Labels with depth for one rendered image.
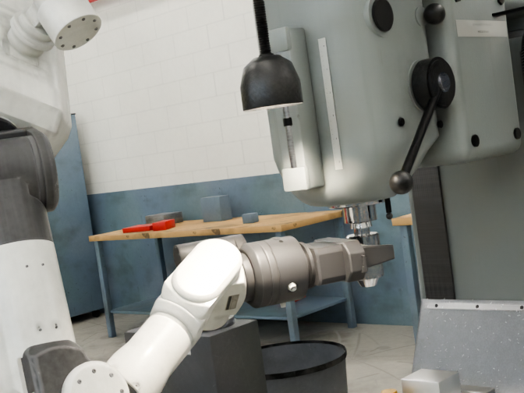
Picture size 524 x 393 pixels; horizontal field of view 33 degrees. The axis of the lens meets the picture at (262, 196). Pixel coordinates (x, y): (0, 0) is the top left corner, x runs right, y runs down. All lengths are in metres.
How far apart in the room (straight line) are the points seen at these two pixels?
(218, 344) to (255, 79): 0.57
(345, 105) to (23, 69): 0.41
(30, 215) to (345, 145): 0.40
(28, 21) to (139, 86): 6.94
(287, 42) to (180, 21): 6.54
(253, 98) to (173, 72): 6.74
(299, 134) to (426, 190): 0.53
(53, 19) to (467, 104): 0.58
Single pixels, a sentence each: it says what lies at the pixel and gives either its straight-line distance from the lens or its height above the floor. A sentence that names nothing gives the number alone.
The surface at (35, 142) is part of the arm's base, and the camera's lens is 1.04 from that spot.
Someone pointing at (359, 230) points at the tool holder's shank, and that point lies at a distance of 1.23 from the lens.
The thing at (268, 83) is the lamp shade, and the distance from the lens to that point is 1.00.
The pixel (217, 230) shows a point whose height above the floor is 0.87.
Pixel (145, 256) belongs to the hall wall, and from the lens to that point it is 8.30.
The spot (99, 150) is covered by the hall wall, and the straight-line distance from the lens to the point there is 8.64.
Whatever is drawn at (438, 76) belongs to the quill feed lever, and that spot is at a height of 1.46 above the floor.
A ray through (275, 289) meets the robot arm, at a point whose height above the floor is 1.22.
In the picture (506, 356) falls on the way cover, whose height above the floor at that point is 1.00.
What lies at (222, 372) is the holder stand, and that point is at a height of 1.05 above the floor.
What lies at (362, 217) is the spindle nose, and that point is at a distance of 1.21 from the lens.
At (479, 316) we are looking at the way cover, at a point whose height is 1.06.
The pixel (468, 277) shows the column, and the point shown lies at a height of 1.12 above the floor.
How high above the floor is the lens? 1.40
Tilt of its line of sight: 3 degrees down
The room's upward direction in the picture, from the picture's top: 8 degrees counter-clockwise
